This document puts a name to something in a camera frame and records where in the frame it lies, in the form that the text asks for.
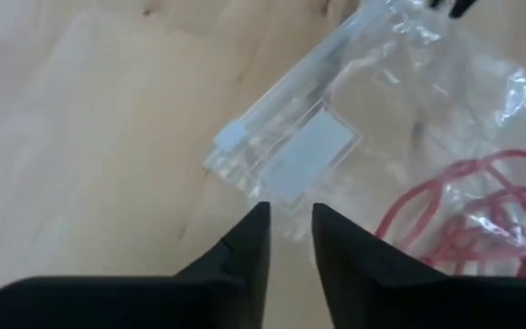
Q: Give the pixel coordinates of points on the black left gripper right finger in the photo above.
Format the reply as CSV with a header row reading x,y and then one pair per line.
x,y
404,297

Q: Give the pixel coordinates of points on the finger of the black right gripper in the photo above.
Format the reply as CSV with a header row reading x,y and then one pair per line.
x,y
435,3
461,7

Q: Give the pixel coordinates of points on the clear plastic zip bag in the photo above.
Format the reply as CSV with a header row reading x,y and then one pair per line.
x,y
404,91

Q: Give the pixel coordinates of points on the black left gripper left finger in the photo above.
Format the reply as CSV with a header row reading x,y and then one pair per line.
x,y
153,304

